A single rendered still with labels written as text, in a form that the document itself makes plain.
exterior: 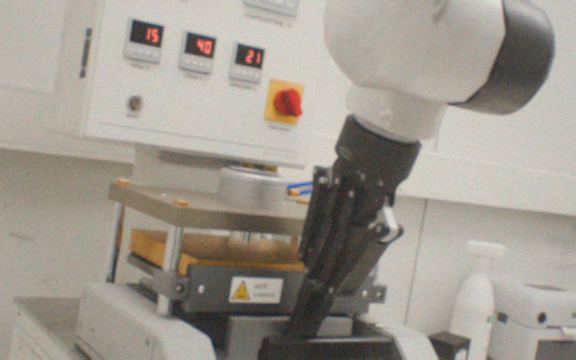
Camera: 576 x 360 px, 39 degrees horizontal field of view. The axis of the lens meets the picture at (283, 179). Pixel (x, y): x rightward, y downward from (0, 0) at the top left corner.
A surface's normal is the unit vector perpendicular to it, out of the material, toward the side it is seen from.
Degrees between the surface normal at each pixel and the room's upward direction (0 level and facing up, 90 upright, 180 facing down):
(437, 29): 118
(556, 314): 87
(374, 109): 100
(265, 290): 90
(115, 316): 90
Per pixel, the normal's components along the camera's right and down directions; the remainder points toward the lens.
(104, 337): -0.83, -0.11
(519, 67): 0.33, 0.20
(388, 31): -0.46, 0.31
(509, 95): 0.07, 0.81
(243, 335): 0.55, 0.13
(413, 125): 0.27, 0.44
